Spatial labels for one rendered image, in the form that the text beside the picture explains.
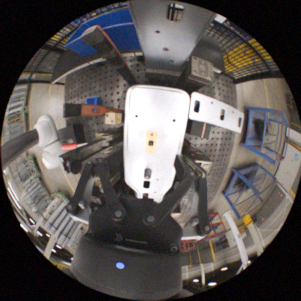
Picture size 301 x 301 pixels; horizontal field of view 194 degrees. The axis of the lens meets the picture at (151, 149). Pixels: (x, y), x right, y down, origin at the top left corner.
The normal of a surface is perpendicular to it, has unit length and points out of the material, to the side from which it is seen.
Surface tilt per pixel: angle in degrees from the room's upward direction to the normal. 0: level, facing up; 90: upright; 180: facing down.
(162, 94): 0
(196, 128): 0
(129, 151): 0
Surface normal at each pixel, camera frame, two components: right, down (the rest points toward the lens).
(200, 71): -0.04, 0.35
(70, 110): 0.99, 0.11
